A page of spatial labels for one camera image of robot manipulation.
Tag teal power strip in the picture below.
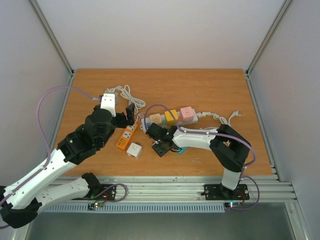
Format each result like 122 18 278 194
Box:
175 147 188 155

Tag white multicolour power strip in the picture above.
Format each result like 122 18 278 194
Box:
140 111 199 133

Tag yellow cube adapter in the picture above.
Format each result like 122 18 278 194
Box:
164 109 179 126

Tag peach cube adapter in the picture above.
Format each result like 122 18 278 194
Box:
149 113 162 124

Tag pink cube adapter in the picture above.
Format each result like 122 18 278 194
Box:
179 106 195 123

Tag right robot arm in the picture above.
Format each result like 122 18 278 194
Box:
145 123 252 200

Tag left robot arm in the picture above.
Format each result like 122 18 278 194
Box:
0 104 135 229

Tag orange power strip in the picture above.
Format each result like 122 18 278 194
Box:
115 123 138 151

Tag white cube adapter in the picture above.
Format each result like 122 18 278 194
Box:
126 142 143 160

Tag white coiled cable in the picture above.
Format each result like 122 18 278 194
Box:
103 84 147 118

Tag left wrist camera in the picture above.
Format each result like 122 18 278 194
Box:
100 92 118 117

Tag teal strip white cable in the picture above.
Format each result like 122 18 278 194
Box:
199 109 242 131

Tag grey slotted cable duct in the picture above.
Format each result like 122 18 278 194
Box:
45 202 225 214

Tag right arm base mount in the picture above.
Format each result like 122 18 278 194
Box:
200 183 250 201

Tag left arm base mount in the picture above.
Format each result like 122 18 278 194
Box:
73 184 117 201

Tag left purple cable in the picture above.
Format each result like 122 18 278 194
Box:
0 86 102 230

